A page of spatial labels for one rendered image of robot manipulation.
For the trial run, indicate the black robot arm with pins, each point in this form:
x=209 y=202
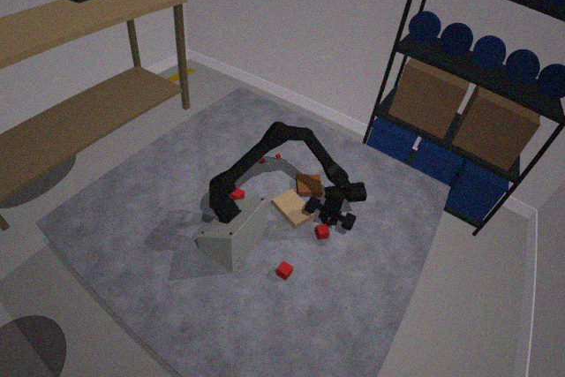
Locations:
x=223 y=185

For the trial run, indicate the brown square block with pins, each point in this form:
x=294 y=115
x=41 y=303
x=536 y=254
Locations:
x=309 y=185

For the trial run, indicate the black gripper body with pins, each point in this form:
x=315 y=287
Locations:
x=330 y=211

